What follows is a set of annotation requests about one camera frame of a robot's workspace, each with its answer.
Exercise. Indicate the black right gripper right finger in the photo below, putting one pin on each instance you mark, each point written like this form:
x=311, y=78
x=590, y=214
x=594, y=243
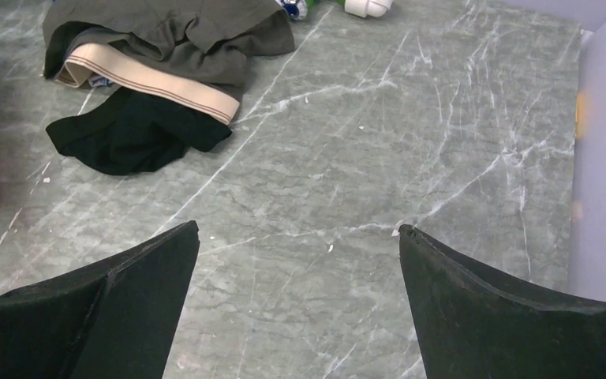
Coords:
x=476, y=321

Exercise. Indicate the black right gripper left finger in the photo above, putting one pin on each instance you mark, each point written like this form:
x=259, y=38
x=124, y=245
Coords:
x=114, y=318

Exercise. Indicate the olive underwear with beige waistband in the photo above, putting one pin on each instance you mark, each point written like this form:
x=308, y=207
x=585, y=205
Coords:
x=194, y=53

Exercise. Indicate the black underwear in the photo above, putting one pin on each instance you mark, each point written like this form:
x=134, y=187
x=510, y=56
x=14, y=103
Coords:
x=134, y=132

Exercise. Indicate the green white pipe fitting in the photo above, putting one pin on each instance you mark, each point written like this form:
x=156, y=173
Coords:
x=366, y=8

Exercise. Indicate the blue white garment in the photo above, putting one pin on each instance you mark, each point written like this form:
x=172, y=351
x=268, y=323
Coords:
x=297, y=10

